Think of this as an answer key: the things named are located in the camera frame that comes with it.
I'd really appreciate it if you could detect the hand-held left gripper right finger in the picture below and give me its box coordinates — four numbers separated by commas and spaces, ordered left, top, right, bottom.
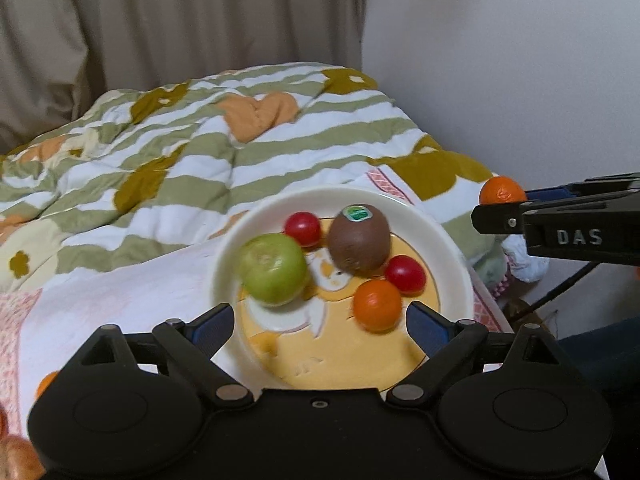
386, 301, 583, 406

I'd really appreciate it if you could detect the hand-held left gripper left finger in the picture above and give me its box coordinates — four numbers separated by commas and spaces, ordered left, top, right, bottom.
57, 303, 256, 410

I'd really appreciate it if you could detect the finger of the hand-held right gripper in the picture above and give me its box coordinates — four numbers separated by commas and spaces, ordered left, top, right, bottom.
525, 172, 640, 202
471, 200, 524, 236

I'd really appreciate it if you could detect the small tangerine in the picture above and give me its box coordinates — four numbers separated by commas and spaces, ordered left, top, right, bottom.
478, 176, 528, 206
352, 279, 403, 333

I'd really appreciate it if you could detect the red cherry tomato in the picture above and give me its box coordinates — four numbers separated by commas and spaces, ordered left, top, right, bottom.
385, 255, 427, 295
284, 211, 322, 247

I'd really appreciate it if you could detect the large green apple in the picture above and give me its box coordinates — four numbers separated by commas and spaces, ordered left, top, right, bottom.
239, 233, 309, 307

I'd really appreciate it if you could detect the cream cartoon print plate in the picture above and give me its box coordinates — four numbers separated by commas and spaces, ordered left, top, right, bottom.
206, 186, 475, 391

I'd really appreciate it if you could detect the brown kiwi with green sticker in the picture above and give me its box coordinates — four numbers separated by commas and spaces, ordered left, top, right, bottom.
327, 203, 391, 275

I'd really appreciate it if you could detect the white plastic bag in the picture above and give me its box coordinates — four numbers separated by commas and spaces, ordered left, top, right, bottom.
492, 232, 551, 301

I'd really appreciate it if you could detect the black pole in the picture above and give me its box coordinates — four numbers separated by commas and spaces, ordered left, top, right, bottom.
510, 261, 596, 322

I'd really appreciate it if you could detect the pink floral tablecloth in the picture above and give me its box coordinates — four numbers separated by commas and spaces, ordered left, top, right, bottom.
0, 167, 513, 436

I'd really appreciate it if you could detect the green striped floral blanket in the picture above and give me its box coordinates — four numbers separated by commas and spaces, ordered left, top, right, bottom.
0, 61, 506, 311

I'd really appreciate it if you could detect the large tangerine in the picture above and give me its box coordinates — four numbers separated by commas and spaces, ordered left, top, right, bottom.
36, 370, 62, 398

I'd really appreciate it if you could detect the yellow red apple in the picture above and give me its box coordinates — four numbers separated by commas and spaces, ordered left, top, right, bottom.
0, 435, 47, 480

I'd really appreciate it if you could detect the beige curtain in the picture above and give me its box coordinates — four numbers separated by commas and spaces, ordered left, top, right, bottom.
0, 0, 366, 153

